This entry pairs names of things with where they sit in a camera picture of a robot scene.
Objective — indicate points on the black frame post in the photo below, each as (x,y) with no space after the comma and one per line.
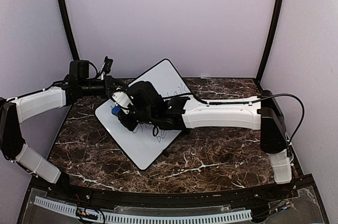
(269,42)
(68,30)

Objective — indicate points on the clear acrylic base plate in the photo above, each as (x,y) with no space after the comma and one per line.
(43,209)

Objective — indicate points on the left black frame post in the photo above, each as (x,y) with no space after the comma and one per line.
(68,30)

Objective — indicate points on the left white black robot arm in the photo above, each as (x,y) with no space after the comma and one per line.
(14,111)

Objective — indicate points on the right black frame post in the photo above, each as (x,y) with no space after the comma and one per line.
(269,42)

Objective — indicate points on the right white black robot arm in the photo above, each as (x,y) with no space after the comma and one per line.
(142,104)

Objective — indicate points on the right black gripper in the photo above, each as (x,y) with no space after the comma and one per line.
(130,124)

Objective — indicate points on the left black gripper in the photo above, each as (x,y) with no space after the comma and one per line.
(109,82)

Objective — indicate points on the blue whiteboard eraser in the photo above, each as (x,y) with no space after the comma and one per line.
(115,110)

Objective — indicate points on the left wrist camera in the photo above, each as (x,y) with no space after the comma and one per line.
(106,67)

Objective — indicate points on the black curved front rail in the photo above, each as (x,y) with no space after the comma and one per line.
(254,197)

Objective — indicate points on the white whiteboard black frame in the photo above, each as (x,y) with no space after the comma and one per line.
(140,145)

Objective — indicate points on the white slotted cable duct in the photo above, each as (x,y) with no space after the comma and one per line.
(143,215)

